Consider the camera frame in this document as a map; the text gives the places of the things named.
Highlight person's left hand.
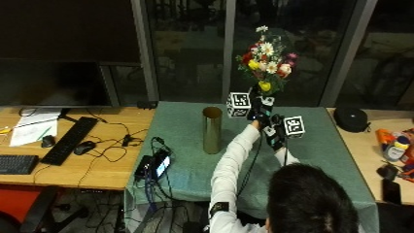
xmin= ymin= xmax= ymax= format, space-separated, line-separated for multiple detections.
xmin=246 ymin=94 xmax=276 ymax=130

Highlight person's right hand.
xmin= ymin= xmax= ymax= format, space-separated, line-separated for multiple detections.
xmin=261 ymin=114 xmax=290 ymax=151

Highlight colourful flower bouquet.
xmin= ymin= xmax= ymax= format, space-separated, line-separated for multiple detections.
xmin=236 ymin=24 xmax=300 ymax=98

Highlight white marker cube right glove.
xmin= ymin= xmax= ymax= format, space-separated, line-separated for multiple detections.
xmin=282 ymin=116 xmax=306 ymax=140

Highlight white marker cube glove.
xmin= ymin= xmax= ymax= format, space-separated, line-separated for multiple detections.
xmin=225 ymin=91 xmax=253 ymax=118
xmin=282 ymin=116 xmax=306 ymax=140

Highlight white marker cube left glove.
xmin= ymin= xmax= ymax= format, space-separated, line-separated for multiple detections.
xmin=225 ymin=91 xmax=253 ymax=118

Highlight tall brass cylinder vase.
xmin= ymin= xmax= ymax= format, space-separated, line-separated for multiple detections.
xmin=202 ymin=106 xmax=224 ymax=155

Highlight black round case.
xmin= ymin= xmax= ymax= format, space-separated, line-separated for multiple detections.
xmin=333 ymin=107 xmax=372 ymax=134

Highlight the person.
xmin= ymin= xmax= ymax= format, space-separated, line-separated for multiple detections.
xmin=208 ymin=120 xmax=361 ymax=233

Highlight green tablecloth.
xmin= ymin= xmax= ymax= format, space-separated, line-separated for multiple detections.
xmin=123 ymin=101 xmax=381 ymax=233

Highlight wooden side table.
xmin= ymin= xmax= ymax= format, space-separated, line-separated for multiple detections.
xmin=326 ymin=107 xmax=414 ymax=206

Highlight orange packet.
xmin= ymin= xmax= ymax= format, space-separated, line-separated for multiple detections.
xmin=374 ymin=128 xmax=397 ymax=148

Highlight black armband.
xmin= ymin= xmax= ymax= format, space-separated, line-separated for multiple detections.
xmin=208 ymin=201 xmax=232 ymax=216

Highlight white bottle yellow cap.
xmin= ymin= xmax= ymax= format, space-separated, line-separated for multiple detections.
xmin=384 ymin=135 xmax=411 ymax=163

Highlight black device with lit screen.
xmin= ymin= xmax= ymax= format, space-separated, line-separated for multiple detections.
xmin=133 ymin=148 xmax=173 ymax=181

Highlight black phone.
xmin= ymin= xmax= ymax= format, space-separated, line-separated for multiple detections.
xmin=381 ymin=178 xmax=402 ymax=206

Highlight black computer mouse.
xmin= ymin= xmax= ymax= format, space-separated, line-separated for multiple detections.
xmin=72 ymin=140 xmax=97 ymax=156

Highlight long black keyboard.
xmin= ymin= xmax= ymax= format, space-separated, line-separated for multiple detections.
xmin=39 ymin=116 xmax=100 ymax=167

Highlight wooden desk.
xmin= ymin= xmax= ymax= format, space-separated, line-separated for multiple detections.
xmin=0 ymin=106 xmax=157 ymax=191

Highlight black computer monitor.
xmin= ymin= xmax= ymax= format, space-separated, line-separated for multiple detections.
xmin=0 ymin=57 xmax=115 ymax=109

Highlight grey computer mouse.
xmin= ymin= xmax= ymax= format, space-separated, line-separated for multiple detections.
xmin=40 ymin=134 xmax=57 ymax=150

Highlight white paper sheets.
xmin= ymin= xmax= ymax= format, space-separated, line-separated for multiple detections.
xmin=9 ymin=108 xmax=63 ymax=148

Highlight small dark keyboard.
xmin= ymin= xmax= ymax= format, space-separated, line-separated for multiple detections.
xmin=0 ymin=154 xmax=40 ymax=176

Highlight black cable on glove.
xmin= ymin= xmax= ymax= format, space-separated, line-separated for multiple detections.
xmin=234 ymin=129 xmax=265 ymax=198

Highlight black cables on desk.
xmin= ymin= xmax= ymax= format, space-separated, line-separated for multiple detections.
xmin=76 ymin=108 xmax=151 ymax=187

